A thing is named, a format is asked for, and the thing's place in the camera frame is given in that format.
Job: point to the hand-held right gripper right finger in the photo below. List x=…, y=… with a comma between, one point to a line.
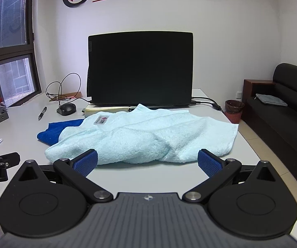
x=208, y=163

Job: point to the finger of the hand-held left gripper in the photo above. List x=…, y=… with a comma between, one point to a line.
x=9, y=159

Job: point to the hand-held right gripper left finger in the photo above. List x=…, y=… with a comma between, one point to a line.
x=87, y=160

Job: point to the light blue towel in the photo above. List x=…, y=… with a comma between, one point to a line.
x=148, y=137

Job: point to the dark blue cloth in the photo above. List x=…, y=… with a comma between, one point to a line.
x=50, y=133

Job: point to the thick cream notebook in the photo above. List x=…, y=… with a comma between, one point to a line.
x=104, y=110

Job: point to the black computer mouse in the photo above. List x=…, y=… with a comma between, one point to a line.
x=66, y=109

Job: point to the black pen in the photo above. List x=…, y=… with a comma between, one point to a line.
x=42, y=113

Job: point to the red wastebasket with bag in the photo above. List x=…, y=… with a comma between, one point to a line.
x=233, y=111

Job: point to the brown flat envelope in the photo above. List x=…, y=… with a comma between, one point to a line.
x=72, y=95

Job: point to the grey zip pouch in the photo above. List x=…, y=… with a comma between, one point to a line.
x=271, y=99

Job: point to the black leather sofa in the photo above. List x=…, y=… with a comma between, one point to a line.
x=285, y=113

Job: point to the black laptop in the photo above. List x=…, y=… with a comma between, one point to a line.
x=140, y=68

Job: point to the dark framed window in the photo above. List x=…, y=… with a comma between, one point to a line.
x=11, y=44

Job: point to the white wall outlet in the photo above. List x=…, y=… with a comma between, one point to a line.
x=239, y=94

